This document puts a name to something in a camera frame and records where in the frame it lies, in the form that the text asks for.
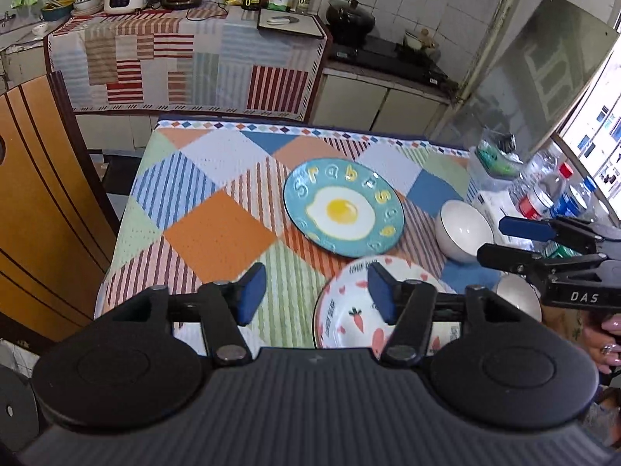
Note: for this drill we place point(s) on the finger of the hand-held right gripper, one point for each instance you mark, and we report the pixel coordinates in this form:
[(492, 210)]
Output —
[(521, 228), (504, 257)]

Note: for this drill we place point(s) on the black gas stove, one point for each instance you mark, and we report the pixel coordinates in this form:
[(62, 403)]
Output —
[(388, 58)]

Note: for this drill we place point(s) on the blue fried egg plate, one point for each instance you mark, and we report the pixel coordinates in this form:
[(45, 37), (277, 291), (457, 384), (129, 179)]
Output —
[(342, 208)]

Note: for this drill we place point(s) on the striped counter cloth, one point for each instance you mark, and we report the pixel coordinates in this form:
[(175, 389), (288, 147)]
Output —
[(194, 58)]

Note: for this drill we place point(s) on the wooden chair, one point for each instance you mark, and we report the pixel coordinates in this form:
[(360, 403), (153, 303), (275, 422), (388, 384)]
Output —
[(43, 194)]

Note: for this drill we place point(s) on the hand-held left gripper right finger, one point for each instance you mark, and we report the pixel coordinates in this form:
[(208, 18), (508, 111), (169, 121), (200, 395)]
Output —
[(382, 296)]

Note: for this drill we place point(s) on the dark round object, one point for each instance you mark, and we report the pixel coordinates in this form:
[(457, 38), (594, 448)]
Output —
[(14, 403)]

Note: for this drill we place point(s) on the patchwork tablecloth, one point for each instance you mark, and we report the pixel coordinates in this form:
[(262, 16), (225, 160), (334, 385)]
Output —
[(218, 233)]

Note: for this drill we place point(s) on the person's right hand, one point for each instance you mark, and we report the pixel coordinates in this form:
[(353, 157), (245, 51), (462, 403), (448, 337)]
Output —
[(606, 344)]

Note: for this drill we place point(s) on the white kitchen cabinet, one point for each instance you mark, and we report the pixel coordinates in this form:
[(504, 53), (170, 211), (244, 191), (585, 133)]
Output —
[(388, 107)]

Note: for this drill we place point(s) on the white bowl with dark rim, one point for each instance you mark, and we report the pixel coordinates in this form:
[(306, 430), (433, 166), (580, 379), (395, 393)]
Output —
[(519, 296), (463, 228)]

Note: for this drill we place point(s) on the blue label plastic bottle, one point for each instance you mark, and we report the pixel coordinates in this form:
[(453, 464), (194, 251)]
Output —
[(572, 201)]

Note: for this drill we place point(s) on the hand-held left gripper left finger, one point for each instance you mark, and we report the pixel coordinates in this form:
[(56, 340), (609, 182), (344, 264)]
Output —
[(252, 293)]

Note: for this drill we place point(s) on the white knife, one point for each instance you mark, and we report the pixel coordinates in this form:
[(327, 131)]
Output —
[(280, 20)]

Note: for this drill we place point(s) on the black wok with lid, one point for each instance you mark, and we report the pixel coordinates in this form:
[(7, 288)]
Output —
[(349, 19)]

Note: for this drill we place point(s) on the black cutting board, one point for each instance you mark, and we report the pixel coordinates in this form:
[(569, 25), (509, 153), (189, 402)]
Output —
[(305, 26)]

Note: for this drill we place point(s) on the small pot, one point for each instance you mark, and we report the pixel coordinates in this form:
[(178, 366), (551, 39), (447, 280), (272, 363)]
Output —
[(419, 40)]

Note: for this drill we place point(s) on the clear plastic bag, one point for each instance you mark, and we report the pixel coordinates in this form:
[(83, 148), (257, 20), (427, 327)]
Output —
[(495, 158)]

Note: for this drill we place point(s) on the white carrot print plate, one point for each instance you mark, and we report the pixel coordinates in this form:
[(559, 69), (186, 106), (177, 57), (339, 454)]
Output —
[(349, 310)]

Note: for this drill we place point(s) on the blue bowl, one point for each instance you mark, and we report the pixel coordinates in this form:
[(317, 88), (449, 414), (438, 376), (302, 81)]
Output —
[(57, 10)]

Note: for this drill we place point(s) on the red cap plastic bottle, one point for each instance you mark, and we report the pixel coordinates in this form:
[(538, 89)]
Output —
[(536, 199)]

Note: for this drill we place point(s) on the white carton box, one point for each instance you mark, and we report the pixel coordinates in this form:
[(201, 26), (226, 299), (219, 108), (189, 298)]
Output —
[(490, 206)]

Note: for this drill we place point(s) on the grey metal panel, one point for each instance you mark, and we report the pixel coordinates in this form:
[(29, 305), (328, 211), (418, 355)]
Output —
[(543, 73)]

